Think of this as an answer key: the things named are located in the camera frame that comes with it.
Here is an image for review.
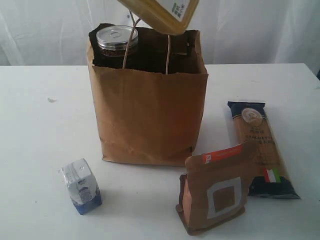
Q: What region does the brown paper shopping bag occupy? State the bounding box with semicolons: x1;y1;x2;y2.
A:
86;27;208;167

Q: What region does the dark can with pull-tab lid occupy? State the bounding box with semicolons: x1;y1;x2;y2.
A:
94;25;139;69

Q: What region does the yellow grain bottle white cap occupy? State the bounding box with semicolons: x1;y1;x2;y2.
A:
118;0;199;36

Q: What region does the brown kraft stand-up pouch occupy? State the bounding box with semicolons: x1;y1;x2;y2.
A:
175;141;258;236

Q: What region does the small white blue carton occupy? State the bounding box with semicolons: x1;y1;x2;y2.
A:
61;158;102;215

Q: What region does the spaghetti packet with Italian flag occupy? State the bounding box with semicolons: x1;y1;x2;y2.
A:
227;101;301;200

